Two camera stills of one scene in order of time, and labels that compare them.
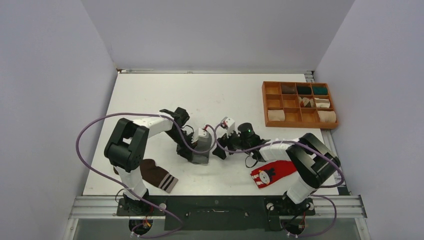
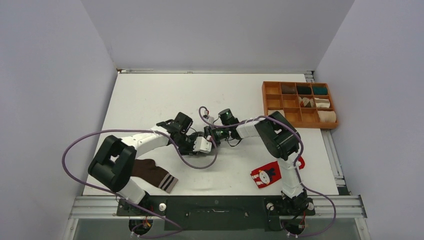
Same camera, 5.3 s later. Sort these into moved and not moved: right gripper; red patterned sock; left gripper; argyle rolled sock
Moved: right gripper
Not moved: argyle rolled sock; red patterned sock; left gripper
